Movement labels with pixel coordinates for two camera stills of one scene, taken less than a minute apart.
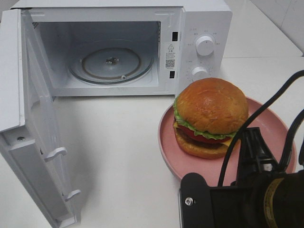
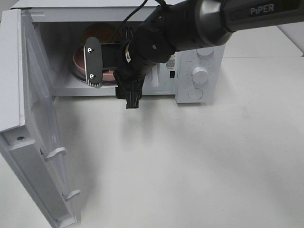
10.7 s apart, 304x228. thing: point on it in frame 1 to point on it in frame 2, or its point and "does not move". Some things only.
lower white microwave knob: (199, 72) does not move
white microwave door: (29, 136) does not move
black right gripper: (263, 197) to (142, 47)
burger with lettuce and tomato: (208, 114) to (104, 32)
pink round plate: (293, 157) to (79, 64)
